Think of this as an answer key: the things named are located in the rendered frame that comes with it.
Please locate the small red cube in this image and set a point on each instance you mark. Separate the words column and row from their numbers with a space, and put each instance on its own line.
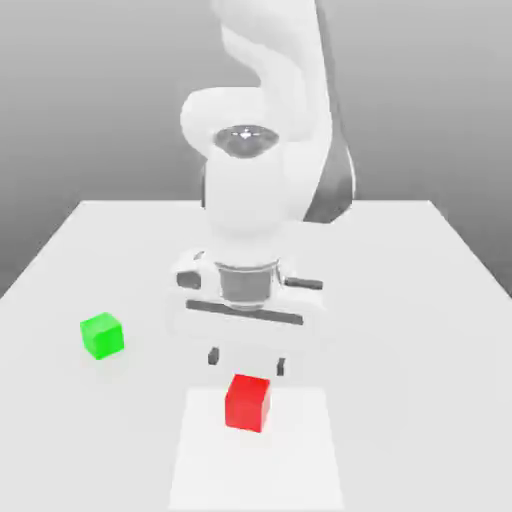
column 246, row 404

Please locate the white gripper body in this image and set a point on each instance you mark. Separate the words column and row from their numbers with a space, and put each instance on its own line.
column 240, row 330

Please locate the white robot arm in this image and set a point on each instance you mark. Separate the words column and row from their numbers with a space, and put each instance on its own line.
column 244, row 192

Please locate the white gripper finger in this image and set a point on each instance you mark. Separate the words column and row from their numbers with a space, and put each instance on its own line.
column 280, row 366
column 213, row 356

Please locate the small green cube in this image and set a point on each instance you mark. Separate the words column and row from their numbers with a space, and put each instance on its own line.
column 102, row 336

